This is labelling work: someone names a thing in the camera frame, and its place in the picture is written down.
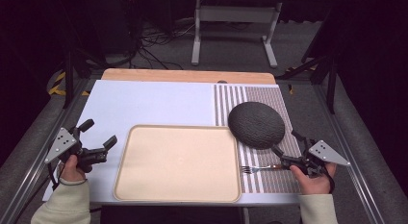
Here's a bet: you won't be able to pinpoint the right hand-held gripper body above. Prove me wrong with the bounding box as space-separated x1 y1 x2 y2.
279 138 351 179

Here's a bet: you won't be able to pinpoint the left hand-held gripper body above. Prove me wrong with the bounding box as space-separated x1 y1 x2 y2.
43 127 109 174

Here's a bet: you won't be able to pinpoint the metal fork with brown handle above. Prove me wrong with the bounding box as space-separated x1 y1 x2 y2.
240 164 285 175

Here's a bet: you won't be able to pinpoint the dark grey round plate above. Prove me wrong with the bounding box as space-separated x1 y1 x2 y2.
227 101 286 151

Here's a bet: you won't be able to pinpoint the person's left hand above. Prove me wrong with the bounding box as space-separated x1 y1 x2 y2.
57 154 89 186

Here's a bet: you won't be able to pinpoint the person's right hand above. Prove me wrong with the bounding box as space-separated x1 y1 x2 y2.
289 162 338 195

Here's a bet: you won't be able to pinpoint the striped placemat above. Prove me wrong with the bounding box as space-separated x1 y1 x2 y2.
213 84 304 195

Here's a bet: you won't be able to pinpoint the yellow and black floor tape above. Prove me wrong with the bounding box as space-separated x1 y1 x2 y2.
47 71 91 97

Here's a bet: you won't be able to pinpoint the black stand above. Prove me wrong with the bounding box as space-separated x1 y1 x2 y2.
275 52 339 115
61 50 109 111

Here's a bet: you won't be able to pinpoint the white board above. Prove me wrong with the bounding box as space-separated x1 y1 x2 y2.
41 79 303 207

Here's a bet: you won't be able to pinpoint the beige tray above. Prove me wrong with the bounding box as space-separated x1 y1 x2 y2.
113 123 242 204

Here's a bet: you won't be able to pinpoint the wooden board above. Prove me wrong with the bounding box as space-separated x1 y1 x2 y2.
101 67 277 86

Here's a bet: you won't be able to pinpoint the white metal stand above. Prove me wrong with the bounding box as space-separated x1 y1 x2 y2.
191 0 284 69

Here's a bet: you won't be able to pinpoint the metal frame rail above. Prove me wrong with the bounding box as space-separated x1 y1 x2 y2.
0 77 94 224
311 84 392 224

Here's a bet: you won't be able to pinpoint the right hand-held gripper cable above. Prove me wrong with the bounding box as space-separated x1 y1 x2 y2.
324 170 337 194

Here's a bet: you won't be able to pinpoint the hand-held gripper cable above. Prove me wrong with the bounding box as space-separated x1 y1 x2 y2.
324 170 337 194
13 161 62 224

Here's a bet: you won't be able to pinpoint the left hand-held gripper cable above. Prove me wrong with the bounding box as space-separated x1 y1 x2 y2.
13 161 62 224

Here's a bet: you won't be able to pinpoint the black floor cables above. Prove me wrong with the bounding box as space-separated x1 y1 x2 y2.
128 20 197 71

